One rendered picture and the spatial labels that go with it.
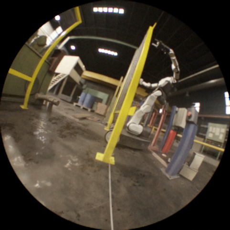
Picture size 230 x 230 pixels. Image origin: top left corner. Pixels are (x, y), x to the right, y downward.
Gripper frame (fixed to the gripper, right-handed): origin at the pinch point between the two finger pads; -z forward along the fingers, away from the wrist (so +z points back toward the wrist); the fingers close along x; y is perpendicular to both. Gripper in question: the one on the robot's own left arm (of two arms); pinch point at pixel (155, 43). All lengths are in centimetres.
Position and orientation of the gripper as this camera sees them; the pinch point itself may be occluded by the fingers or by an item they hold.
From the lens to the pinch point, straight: 112.1
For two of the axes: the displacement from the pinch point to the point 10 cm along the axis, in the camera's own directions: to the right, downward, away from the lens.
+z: 9.3, 3.5, 0.8
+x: -0.7, -0.3, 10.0
